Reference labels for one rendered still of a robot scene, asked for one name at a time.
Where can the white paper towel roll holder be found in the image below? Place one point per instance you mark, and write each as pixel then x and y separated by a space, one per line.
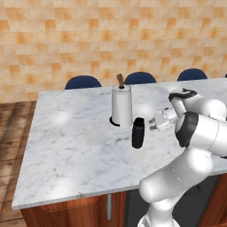
pixel 121 106

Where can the brown wooden cabinet door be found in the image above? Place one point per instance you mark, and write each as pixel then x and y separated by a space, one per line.
pixel 74 211

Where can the black water bottle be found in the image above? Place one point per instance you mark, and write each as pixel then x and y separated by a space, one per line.
pixel 138 133

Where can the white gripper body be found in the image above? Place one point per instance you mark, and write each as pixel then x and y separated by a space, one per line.
pixel 162 122

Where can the brown wooden cabinet panel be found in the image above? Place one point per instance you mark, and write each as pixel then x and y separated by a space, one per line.
pixel 218 204

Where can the dark dishwasher front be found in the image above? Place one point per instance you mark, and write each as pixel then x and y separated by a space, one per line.
pixel 133 207

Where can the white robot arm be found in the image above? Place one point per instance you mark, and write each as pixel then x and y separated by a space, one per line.
pixel 189 165

